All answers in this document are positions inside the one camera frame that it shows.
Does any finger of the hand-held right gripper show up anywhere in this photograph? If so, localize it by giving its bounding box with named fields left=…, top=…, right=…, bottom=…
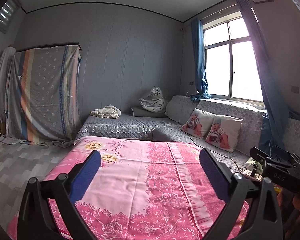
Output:
left=249, top=146, right=270, bottom=167
left=272, top=145, right=300, bottom=167

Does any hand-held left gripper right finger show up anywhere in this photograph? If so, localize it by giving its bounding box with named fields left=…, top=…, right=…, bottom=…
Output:
left=199, top=148, right=283, bottom=240

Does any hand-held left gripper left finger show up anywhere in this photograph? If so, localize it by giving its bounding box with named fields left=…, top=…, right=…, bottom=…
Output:
left=17, top=150, right=102, bottom=240

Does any light green cloth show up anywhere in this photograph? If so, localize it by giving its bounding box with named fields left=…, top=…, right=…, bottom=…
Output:
left=245, top=157, right=259, bottom=168

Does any pink white power strip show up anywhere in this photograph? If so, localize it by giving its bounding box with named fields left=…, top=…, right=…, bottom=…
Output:
left=242, top=166, right=263, bottom=182

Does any baby print cushion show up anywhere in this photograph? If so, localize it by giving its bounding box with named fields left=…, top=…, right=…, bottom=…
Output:
left=205, top=115, right=243, bottom=153
left=181, top=108, right=217, bottom=139

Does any long blue curtain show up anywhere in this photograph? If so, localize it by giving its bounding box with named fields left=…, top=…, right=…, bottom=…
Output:
left=236, top=0, right=294, bottom=155

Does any pink floral blanket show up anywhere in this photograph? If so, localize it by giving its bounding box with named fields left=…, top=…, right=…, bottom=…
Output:
left=6, top=135, right=250, bottom=240

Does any cream crumpled cloth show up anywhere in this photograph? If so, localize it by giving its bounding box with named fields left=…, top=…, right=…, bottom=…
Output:
left=90, top=104, right=122, bottom=120

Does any grey pillow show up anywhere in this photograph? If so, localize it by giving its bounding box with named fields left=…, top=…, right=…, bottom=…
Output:
left=129, top=106, right=168, bottom=118

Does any white tiger plush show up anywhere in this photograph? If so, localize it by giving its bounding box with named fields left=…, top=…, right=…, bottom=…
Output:
left=139, top=86, right=168, bottom=112

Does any window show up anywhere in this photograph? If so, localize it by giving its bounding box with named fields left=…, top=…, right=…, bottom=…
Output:
left=202, top=16, right=264, bottom=103

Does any short blue curtain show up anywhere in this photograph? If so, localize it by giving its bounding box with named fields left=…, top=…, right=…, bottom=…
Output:
left=190, top=17, right=212, bottom=102

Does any white hanging cloth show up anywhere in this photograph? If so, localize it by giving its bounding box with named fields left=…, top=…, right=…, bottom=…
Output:
left=0, top=47, right=16, bottom=117

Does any grey window blind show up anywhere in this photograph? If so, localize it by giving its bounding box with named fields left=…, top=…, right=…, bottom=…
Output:
left=0, top=0, right=22, bottom=33

